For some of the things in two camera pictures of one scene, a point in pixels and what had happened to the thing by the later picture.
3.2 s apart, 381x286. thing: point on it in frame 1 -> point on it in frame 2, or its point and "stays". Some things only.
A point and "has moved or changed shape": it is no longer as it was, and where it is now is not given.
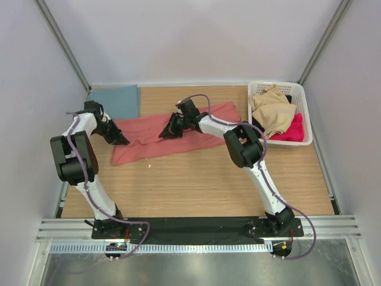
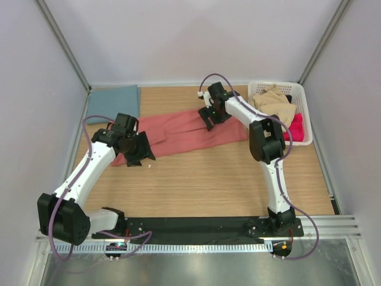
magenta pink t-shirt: [295, 131] stays
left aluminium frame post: [46, 12] stays
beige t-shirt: [271, 109] stays
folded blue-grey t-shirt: [119, 102] stays
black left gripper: [117, 138] -> [143, 152]
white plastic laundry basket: [297, 91] stays
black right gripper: [171, 131] -> [204, 113]
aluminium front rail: [80, 229] stays
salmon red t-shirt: [143, 134] has moved or changed shape
